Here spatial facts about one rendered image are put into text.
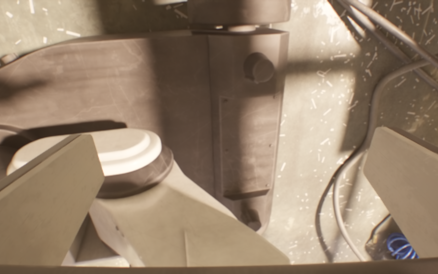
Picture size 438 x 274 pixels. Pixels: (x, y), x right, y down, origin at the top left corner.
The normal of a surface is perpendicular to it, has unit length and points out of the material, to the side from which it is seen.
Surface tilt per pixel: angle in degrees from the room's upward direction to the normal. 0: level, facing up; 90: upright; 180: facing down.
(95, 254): 90
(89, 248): 90
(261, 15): 6
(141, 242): 90
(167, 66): 0
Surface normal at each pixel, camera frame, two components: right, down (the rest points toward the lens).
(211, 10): -0.51, 0.44
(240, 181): 0.20, 0.46
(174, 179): -0.03, -0.88
